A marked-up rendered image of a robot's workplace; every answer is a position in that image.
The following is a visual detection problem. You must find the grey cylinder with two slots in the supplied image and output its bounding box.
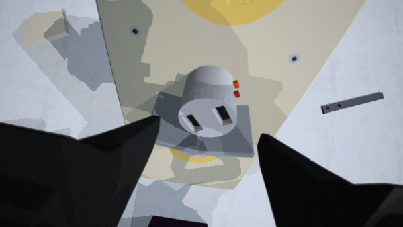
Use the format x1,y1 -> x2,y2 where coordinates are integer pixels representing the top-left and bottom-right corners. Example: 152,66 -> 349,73
178,66 -> 240,137

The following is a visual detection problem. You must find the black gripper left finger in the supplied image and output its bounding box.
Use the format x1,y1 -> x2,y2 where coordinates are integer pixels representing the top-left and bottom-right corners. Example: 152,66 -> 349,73
0,115 -> 160,227

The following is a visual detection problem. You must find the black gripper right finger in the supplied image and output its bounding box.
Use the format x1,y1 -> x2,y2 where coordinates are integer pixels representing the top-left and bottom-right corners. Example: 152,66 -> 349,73
257,134 -> 403,227

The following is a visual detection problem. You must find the dark grey flat bar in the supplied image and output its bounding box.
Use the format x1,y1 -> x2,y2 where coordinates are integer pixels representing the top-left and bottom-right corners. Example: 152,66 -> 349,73
321,92 -> 384,114

